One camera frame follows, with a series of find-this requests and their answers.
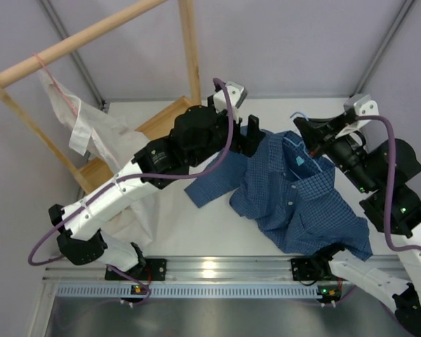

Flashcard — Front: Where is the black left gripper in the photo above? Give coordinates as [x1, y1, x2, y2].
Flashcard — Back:
[189, 96, 266, 169]

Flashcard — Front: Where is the light blue wire hanger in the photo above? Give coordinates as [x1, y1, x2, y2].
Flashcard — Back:
[283, 112, 323, 173]

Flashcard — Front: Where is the blue plaid shirt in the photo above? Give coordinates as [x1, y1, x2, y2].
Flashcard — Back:
[185, 131, 373, 260]

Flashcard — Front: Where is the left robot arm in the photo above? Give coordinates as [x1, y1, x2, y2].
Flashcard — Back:
[49, 105, 265, 280]

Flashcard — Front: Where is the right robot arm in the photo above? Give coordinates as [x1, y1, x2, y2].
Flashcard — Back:
[292, 110, 421, 336]

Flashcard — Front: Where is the white table cover sheet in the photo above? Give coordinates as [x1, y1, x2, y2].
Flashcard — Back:
[73, 98, 404, 259]

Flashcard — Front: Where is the white cloth garment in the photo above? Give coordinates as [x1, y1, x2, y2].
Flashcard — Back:
[37, 70, 159, 248]

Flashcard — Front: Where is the wooden clothes rack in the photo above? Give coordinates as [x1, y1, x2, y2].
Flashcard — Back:
[0, 0, 203, 196]

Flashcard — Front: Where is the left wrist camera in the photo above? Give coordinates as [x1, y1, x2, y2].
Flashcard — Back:
[207, 81, 248, 122]

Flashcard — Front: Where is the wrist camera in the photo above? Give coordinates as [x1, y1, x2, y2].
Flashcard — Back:
[335, 93, 379, 139]
[207, 81, 248, 122]

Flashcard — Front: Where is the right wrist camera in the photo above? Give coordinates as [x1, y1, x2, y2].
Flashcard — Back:
[335, 93, 379, 139]

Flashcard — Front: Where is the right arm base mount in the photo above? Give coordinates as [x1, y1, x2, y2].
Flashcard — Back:
[290, 257, 337, 282]

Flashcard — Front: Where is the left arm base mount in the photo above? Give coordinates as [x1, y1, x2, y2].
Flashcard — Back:
[105, 258, 167, 281]

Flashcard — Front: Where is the slotted white cable duct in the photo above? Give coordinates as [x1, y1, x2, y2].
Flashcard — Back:
[55, 284, 338, 298]

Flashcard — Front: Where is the pink wire hanger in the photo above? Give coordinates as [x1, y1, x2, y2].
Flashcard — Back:
[32, 53, 79, 117]

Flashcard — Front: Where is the aluminium mounting rail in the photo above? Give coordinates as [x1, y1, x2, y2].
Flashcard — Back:
[44, 255, 408, 282]

